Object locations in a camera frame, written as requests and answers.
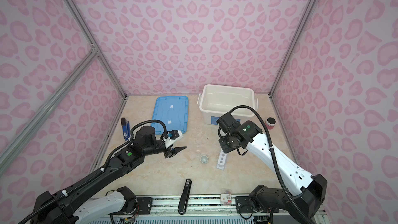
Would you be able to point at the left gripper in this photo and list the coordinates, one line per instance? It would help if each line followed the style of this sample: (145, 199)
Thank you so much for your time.
(169, 152)

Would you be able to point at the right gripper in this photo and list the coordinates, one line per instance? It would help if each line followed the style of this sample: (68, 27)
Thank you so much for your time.
(224, 148)

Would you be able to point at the clear glass petri dish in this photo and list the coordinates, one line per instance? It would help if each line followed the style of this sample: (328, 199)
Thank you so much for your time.
(201, 138)

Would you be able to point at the small white ceramic crucible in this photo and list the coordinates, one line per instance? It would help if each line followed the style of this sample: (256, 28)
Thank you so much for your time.
(204, 159)

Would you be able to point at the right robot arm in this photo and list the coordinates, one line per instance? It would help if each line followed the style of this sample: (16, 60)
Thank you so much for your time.
(300, 193)

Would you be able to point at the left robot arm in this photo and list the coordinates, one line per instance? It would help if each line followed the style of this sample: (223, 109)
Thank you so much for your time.
(73, 205)

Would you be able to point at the white test tube rack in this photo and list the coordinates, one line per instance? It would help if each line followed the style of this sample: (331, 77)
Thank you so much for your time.
(221, 162)

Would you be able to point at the blue plastic bin lid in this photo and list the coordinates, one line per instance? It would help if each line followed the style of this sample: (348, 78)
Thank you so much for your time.
(173, 111)

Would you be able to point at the black stapler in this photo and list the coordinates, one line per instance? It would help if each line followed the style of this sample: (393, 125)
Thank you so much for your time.
(184, 198)

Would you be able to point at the white plastic storage bin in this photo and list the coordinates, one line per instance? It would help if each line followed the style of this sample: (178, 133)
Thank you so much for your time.
(217, 100)

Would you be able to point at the pink jar black lid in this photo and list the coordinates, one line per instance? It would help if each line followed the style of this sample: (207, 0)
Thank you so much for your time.
(270, 123)

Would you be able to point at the staples box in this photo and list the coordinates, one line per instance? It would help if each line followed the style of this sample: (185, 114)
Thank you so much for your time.
(226, 197)

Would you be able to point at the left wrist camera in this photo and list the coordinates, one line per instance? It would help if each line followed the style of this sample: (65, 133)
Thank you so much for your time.
(172, 137)

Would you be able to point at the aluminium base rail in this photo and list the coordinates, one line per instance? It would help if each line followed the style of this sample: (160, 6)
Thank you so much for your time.
(163, 209)

